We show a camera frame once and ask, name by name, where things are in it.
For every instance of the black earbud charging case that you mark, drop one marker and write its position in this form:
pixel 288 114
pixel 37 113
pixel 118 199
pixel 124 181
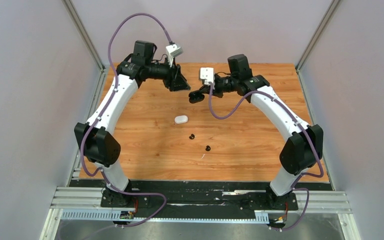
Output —
pixel 195 97

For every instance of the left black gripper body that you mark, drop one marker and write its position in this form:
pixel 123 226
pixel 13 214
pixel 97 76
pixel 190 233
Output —
pixel 162 71

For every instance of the aluminium front rail frame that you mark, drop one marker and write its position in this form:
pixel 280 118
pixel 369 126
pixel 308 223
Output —
pixel 83 203

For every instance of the aluminium corner post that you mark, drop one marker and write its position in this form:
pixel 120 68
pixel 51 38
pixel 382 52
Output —
pixel 76 19
pixel 332 8

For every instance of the left aluminium corner post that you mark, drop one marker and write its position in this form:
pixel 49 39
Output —
pixel 76 19

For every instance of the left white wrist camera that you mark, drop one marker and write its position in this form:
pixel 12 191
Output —
pixel 173 51

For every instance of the white earbud charging case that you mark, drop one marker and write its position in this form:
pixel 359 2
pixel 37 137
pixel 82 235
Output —
pixel 181 119

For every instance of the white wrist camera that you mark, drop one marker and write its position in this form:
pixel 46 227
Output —
pixel 207 77
pixel 173 51

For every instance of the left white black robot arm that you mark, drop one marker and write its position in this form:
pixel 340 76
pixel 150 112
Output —
pixel 95 137

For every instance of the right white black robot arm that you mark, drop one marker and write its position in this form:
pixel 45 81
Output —
pixel 303 146

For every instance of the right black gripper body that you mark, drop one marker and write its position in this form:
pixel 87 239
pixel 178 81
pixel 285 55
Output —
pixel 225 84

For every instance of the right aluminium corner post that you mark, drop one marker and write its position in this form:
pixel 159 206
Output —
pixel 332 8

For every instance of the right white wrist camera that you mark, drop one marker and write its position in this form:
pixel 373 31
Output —
pixel 207 77

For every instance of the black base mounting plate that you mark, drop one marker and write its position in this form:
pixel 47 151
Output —
pixel 214 199

